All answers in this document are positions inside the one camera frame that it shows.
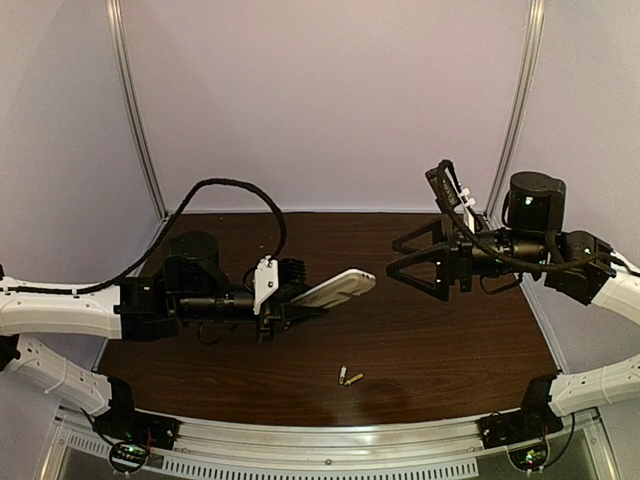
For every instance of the aluminium front rail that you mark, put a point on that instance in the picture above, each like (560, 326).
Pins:
(408, 444)

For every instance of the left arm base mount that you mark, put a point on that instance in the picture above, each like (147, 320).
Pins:
(145, 429)

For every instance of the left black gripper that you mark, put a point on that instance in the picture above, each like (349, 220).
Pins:
(274, 319)

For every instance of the right aluminium corner post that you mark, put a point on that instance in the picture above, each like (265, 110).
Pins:
(534, 29)

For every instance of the white slotted cable duct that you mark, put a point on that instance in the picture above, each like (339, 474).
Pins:
(88, 458)

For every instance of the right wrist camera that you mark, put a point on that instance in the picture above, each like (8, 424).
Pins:
(444, 183)

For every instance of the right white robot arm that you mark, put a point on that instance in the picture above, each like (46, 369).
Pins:
(531, 242)

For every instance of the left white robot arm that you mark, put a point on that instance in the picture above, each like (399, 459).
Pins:
(188, 287)

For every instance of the gold aaa battery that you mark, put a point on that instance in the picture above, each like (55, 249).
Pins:
(342, 376)
(356, 378)

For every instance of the left aluminium corner post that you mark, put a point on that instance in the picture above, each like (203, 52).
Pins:
(123, 63)

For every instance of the aluminium corner post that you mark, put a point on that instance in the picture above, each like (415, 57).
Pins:
(534, 29)
(123, 63)

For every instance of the white remote control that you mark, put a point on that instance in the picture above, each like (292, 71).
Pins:
(343, 287)

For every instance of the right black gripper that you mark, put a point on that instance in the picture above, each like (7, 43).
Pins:
(452, 262)

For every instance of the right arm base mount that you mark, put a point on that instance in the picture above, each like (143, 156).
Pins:
(507, 428)

